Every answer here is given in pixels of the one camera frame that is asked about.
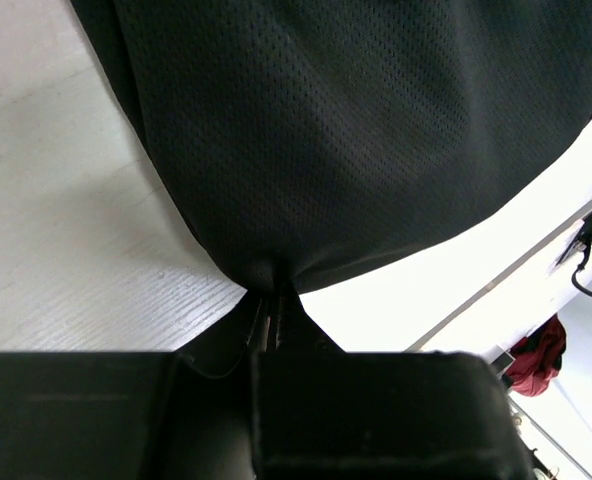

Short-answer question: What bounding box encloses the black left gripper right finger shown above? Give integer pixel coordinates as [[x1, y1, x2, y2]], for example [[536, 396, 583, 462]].
[[251, 287, 533, 479]]

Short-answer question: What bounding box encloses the aluminium table edge rail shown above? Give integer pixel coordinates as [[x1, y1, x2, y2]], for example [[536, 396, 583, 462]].
[[405, 198, 592, 353]]

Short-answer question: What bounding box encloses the dark red cloth in background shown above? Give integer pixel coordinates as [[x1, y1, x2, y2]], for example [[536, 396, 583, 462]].
[[505, 314, 567, 397]]

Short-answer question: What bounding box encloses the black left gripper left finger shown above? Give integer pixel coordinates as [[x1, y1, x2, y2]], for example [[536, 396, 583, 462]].
[[0, 294, 266, 479]]

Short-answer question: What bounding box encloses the black t shirt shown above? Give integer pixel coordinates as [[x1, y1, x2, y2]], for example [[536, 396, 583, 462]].
[[73, 1, 592, 293]]

